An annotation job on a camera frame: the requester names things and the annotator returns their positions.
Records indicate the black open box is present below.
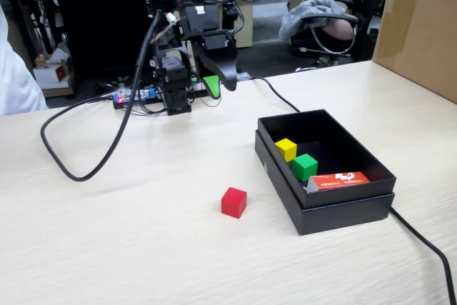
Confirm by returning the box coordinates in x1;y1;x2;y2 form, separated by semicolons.
254;129;396;236

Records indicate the black mesh office chair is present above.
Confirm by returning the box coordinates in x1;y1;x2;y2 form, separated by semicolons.
49;0;156;81

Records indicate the white shirt torso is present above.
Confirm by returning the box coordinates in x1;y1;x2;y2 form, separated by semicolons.
0;4;49;116

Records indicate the pink cushion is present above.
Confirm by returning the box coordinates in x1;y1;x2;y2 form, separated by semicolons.
325;18;357;41

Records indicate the black box inner tray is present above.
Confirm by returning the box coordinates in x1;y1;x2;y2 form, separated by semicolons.
257;108;398;209

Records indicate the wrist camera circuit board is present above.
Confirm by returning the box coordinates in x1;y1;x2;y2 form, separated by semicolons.
149;11;180;45

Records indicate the grey blanket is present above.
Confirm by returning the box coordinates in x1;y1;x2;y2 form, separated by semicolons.
278;0;347;41

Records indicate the yellow wooden cube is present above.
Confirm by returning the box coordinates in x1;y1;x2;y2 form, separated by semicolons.
274;137;298;163

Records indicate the white red small box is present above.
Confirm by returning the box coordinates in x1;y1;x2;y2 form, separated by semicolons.
34;64;72;84

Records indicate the open cardboard box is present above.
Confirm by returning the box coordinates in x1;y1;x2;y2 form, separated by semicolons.
35;42;72;66

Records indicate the tall beige cabinet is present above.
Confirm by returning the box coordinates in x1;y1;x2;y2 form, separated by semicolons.
233;0;255;49

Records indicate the green wooden cube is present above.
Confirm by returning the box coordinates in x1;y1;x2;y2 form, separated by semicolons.
291;153;319;182

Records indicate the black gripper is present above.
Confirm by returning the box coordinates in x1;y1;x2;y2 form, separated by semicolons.
181;29;239;101

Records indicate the orange white carton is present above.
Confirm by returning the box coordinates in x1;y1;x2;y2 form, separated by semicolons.
306;171;371;194

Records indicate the large cardboard box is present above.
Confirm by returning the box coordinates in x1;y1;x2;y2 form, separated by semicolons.
371;0;457;104

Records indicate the black power cable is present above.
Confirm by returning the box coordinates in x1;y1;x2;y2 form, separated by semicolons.
246;75;457;305

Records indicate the office chair chrome armrest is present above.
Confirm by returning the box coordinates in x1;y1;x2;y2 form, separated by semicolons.
291;0;392;73

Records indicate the flat white brown box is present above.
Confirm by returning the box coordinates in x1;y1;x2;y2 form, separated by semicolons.
41;76;76;99

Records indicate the controller board with LED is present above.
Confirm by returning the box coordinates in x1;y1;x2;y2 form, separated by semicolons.
112;86;215;110

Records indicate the thick sleeved camera cable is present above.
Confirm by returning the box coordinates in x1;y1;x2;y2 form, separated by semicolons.
39;10;169;182

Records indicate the red wooden cube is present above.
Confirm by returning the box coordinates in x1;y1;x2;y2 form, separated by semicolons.
221;186;248;219

